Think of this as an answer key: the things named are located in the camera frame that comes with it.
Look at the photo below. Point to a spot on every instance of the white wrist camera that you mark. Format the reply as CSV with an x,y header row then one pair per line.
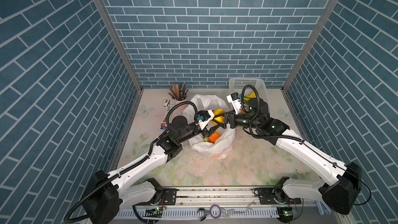
x,y
235,100
204,117

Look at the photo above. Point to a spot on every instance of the white plastic bag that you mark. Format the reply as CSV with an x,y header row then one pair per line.
x,y
220,142

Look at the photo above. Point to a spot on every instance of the yellow banana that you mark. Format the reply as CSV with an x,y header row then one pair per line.
x,y
249,97

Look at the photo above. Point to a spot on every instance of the orange fruit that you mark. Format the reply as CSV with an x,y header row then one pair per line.
x,y
212,139

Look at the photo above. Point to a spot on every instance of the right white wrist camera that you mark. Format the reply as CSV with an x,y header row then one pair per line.
x,y
235,100

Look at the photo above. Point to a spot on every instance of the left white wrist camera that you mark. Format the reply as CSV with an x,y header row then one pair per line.
x,y
204,117

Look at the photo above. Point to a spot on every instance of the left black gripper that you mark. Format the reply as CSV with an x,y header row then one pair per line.
x,y
212,130

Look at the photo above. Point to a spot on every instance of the coloured pencils bundle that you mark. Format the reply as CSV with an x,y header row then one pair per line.
x,y
178,92

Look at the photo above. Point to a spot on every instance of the yellow fruit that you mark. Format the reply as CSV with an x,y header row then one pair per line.
x,y
218,115

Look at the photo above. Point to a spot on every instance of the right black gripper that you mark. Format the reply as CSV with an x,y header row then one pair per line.
x,y
227,115

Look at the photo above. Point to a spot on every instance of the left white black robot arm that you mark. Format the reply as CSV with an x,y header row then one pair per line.
x,y
106,192

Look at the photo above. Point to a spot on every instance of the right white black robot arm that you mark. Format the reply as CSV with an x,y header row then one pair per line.
x,y
340,183

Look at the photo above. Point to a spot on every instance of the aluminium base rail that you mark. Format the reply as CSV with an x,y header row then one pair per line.
x,y
153,203

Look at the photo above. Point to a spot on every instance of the purple tape roll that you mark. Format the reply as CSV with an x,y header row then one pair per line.
x,y
215,211

